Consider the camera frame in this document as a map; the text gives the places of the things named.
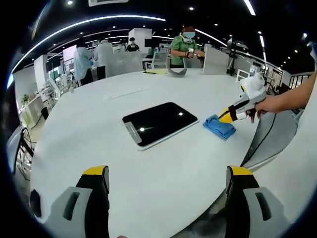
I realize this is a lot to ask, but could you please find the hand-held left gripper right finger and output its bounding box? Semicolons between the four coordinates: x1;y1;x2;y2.
224;165;291;238

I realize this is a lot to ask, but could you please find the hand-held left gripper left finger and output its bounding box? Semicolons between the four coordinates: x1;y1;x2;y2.
44;165;110;238

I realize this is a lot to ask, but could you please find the blue cleaning cloth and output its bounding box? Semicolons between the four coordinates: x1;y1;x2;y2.
203;114;237;141

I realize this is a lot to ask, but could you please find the black tablet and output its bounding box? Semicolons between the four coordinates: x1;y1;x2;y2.
122;101;200;151

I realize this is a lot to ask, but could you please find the person's right hand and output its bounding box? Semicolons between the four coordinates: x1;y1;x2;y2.
248;97;276;124

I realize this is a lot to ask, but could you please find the grey upright board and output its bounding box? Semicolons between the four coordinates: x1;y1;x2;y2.
202;44;230;75

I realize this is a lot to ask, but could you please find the black rounded object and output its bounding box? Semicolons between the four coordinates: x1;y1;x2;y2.
29;189;43;219

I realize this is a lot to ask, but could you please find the grey curved visor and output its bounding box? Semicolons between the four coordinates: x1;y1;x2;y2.
168;68;188;79

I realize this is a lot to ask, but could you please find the yellow paper sheet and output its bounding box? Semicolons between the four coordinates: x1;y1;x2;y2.
142;69;170;75

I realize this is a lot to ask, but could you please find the white mesh office chair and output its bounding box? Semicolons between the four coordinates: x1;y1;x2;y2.
145;51;168;70

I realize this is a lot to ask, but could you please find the grey frosted partition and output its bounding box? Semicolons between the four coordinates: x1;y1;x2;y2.
105;52;142;77

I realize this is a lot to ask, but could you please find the white low cabinet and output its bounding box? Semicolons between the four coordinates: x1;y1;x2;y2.
18;98;48;127

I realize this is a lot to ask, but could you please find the large display screen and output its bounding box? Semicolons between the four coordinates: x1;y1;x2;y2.
63;45;77;62

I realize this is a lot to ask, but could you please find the ceiling air vent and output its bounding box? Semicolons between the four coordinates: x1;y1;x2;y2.
88;0;129;7

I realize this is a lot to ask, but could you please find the curved ceiling light strip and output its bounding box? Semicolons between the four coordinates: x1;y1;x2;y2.
11;14;166;74

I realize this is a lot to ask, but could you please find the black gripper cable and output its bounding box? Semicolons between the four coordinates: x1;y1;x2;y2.
244;111;277;164

